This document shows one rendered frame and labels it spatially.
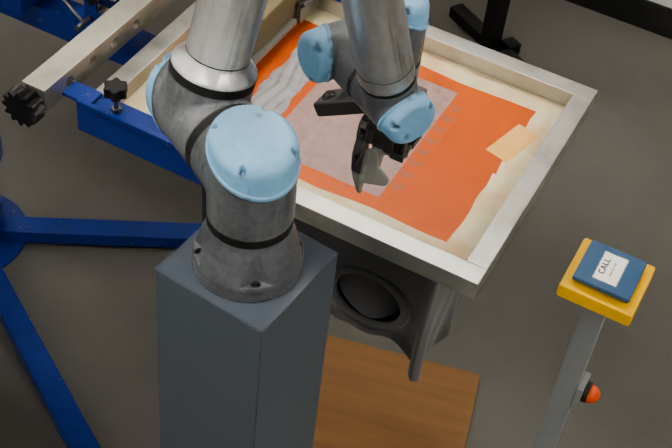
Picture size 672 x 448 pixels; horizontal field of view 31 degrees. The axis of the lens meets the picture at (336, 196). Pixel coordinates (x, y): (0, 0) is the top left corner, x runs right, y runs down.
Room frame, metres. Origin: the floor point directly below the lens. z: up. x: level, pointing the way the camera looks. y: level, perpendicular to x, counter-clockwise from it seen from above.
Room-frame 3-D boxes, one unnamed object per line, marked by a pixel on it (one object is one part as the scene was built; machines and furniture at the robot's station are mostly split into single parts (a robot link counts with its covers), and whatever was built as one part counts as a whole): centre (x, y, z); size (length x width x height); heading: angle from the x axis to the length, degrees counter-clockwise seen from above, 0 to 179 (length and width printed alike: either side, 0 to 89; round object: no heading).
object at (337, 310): (1.53, 0.02, 0.77); 0.46 x 0.09 x 0.36; 67
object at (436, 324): (1.61, -0.27, 0.74); 0.45 x 0.03 x 0.43; 157
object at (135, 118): (1.56, 0.33, 0.97); 0.30 x 0.05 x 0.07; 67
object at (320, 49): (1.32, 0.01, 1.40); 0.11 x 0.11 x 0.08; 37
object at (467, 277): (1.72, 0.00, 0.97); 0.79 x 0.58 x 0.04; 67
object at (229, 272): (1.10, 0.11, 1.25); 0.15 x 0.15 x 0.10
